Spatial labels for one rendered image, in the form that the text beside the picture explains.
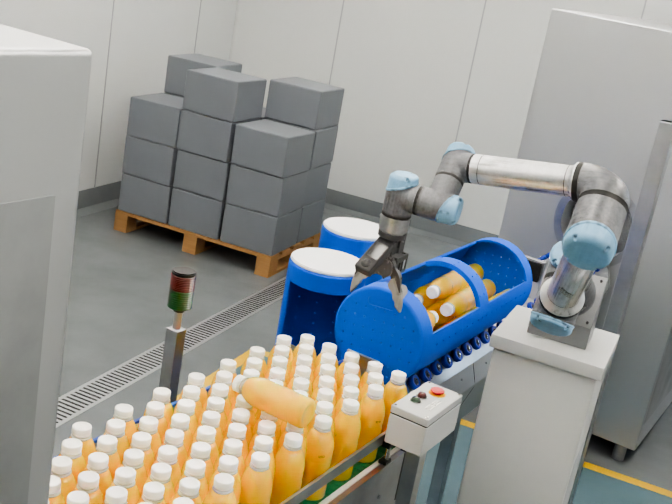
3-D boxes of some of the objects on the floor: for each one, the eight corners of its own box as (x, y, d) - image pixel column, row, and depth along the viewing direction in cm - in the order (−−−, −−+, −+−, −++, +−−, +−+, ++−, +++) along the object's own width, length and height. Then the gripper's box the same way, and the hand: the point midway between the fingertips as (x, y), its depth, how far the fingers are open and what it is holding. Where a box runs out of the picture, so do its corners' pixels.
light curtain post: (568, 516, 413) (679, 123, 363) (563, 522, 408) (676, 124, 357) (554, 510, 416) (663, 119, 365) (550, 516, 411) (659, 120, 360)
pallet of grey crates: (318, 252, 703) (347, 88, 668) (267, 278, 631) (297, 96, 596) (176, 209, 743) (196, 52, 707) (113, 229, 671) (132, 56, 636)
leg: (439, 519, 394) (472, 378, 375) (433, 524, 389) (466, 382, 370) (426, 512, 396) (459, 373, 378) (420, 518, 392) (453, 377, 373)
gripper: (435, 239, 248) (419, 309, 255) (369, 214, 257) (355, 282, 264) (419, 247, 241) (403, 318, 248) (352, 221, 250) (339, 290, 257)
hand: (373, 303), depth 254 cm, fingers open, 14 cm apart
